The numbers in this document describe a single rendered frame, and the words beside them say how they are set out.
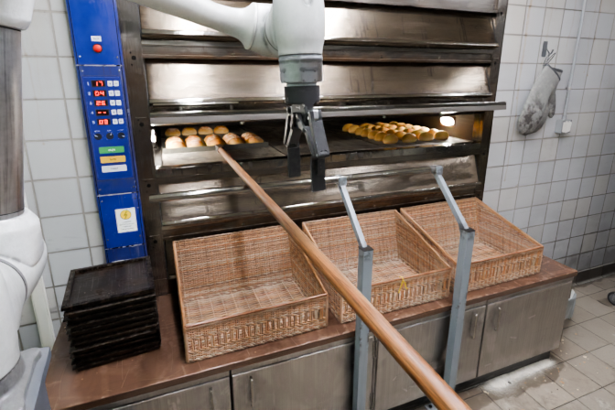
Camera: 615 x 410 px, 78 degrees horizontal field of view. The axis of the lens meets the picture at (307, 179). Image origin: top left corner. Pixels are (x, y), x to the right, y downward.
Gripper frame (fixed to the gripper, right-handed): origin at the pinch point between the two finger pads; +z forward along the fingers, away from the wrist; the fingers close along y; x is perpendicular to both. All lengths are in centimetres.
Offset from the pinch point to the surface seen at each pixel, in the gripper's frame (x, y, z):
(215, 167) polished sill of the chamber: -5, -93, 15
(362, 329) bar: 35, -33, 73
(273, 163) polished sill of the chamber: 22, -92, 16
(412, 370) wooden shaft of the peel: -3.2, 42.0, 16.3
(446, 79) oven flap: 121, -89, -19
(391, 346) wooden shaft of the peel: -3.1, 37.2, 16.1
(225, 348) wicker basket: -16, -45, 72
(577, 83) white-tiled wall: 225, -85, -12
